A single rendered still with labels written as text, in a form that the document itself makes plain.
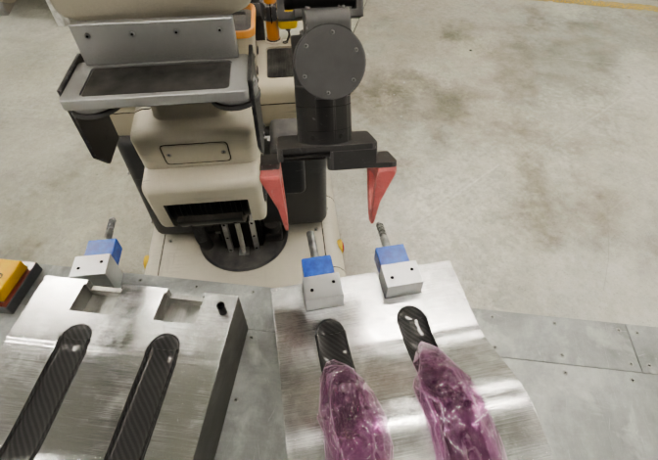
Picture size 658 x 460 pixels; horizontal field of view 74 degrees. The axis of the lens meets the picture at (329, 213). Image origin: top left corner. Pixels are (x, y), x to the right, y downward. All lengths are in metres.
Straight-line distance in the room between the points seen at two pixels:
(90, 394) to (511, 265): 1.52
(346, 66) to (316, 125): 0.09
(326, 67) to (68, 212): 1.85
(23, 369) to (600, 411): 0.69
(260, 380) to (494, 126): 2.01
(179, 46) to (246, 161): 0.26
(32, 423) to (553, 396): 0.61
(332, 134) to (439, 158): 1.72
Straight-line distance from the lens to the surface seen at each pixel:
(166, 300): 0.61
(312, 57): 0.36
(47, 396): 0.60
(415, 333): 0.59
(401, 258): 0.62
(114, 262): 0.73
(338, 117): 0.44
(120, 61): 0.73
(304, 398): 0.52
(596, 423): 0.68
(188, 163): 0.87
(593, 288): 1.88
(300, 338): 0.57
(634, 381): 0.73
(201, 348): 0.55
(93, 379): 0.58
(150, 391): 0.56
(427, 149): 2.18
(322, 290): 0.57
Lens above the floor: 1.37
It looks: 49 degrees down
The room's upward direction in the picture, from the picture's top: straight up
